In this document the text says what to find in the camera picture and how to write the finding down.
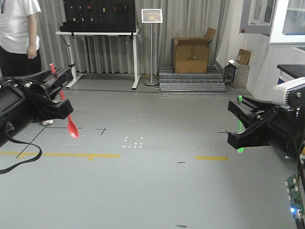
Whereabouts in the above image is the person in white shirt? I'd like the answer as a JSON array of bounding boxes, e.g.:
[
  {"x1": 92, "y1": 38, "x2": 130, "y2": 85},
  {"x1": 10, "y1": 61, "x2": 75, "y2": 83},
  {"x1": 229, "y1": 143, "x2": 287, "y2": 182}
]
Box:
[{"x1": 0, "y1": 0, "x2": 54, "y2": 126}]

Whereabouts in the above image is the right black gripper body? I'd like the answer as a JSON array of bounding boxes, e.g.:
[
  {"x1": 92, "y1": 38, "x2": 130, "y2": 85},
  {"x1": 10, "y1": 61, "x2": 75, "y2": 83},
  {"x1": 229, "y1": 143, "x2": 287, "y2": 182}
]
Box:
[{"x1": 264, "y1": 108, "x2": 305, "y2": 161}]

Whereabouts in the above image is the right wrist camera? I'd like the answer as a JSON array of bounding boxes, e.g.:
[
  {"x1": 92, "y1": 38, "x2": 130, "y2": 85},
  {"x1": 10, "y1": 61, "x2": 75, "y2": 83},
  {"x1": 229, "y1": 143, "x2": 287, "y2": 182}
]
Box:
[{"x1": 271, "y1": 77, "x2": 305, "y2": 108}]

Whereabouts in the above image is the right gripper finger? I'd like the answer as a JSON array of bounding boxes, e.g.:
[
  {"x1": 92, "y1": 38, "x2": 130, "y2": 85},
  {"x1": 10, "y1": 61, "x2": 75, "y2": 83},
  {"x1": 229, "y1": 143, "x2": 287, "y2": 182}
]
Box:
[
  {"x1": 227, "y1": 114, "x2": 279, "y2": 149},
  {"x1": 228, "y1": 96, "x2": 284, "y2": 128}
]

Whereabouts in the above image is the green plastic spoon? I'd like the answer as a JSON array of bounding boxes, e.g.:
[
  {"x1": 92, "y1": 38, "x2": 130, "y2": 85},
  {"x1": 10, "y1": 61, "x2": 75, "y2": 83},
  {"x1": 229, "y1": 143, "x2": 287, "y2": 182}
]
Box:
[{"x1": 237, "y1": 95, "x2": 245, "y2": 154}]

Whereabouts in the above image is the green circuit board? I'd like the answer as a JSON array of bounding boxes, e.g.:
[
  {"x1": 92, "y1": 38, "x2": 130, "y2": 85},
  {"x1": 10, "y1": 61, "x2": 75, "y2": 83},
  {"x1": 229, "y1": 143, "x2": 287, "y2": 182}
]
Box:
[{"x1": 285, "y1": 174, "x2": 305, "y2": 219}]

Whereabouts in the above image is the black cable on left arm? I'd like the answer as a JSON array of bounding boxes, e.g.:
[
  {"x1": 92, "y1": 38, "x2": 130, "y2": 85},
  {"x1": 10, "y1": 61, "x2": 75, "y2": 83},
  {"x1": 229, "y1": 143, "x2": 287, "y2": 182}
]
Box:
[{"x1": 0, "y1": 121, "x2": 43, "y2": 175}]

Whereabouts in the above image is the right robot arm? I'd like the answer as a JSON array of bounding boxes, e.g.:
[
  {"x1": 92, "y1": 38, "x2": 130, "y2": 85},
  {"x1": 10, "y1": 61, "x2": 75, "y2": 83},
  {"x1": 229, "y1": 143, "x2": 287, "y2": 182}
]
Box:
[{"x1": 227, "y1": 97, "x2": 305, "y2": 163}]

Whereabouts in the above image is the white standing desk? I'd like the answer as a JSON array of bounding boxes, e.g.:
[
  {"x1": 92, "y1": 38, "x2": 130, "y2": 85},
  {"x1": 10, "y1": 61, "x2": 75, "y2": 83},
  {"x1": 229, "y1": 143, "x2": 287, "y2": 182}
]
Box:
[{"x1": 56, "y1": 28, "x2": 141, "y2": 90}]

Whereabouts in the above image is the black pegboard panel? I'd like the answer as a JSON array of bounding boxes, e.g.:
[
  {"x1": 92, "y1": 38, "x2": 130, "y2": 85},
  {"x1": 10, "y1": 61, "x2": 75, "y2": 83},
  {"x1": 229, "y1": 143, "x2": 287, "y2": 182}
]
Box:
[{"x1": 60, "y1": 0, "x2": 136, "y2": 32}]

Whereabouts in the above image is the white lab cabinet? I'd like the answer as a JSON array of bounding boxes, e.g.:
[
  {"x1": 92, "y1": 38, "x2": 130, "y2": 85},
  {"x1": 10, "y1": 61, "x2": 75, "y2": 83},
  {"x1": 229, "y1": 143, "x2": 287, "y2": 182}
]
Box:
[{"x1": 239, "y1": 0, "x2": 305, "y2": 100}]

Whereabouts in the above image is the sign on metal stand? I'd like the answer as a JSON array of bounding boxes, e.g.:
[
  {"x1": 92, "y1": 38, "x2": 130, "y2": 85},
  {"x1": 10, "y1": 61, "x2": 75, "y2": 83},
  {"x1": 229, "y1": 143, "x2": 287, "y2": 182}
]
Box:
[{"x1": 141, "y1": 9, "x2": 163, "y2": 86}]

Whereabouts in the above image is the small cardboard box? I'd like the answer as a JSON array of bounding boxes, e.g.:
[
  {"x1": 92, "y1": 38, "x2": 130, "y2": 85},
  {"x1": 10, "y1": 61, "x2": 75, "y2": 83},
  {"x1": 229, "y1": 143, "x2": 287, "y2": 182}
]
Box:
[{"x1": 236, "y1": 49, "x2": 251, "y2": 65}]

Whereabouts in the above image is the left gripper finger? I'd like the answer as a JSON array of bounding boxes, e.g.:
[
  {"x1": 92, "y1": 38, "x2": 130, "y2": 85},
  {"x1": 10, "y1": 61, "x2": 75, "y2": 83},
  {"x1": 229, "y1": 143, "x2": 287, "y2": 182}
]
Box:
[
  {"x1": 28, "y1": 98, "x2": 73, "y2": 123},
  {"x1": 19, "y1": 68, "x2": 73, "y2": 100}
]

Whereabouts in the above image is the black lab bench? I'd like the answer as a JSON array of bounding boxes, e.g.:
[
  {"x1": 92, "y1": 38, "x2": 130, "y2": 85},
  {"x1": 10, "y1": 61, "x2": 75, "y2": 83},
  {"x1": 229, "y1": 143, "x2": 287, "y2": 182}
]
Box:
[{"x1": 277, "y1": 64, "x2": 305, "y2": 84}]

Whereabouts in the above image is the metal grating stack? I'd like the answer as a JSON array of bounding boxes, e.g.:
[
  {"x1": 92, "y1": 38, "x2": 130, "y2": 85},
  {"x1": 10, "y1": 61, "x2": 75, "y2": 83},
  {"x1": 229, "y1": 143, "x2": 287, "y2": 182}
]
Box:
[{"x1": 159, "y1": 65, "x2": 228, "y2": 97}]

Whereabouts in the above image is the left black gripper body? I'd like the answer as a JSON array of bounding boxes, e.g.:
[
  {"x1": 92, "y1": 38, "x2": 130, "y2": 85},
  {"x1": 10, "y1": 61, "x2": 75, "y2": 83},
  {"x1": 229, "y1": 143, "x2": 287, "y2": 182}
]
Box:
[{"x1": 0, "y1": 77, "x2": 45, "y2": 146}]

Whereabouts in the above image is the grey pedestal block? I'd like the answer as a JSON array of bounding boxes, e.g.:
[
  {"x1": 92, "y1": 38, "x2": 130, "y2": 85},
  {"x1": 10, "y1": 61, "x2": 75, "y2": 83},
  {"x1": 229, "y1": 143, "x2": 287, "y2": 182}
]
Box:
[{"x1": 233, "y1": 64, "x2": 250, "y2": 89}]

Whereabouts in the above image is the red plastic spoon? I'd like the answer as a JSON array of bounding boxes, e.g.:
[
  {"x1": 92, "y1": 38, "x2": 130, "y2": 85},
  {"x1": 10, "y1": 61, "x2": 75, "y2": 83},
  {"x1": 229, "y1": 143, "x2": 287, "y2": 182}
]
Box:
[{"x1": 49, "y1": 63, "x2": 79, "y2": 139}]

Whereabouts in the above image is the large cardboard box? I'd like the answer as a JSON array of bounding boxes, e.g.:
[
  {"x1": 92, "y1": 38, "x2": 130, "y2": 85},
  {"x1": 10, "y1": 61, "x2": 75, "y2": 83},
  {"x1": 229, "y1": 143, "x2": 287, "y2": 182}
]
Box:
[{"x1": 173, "y1": 28, "x2": 216, "y2": 73}]

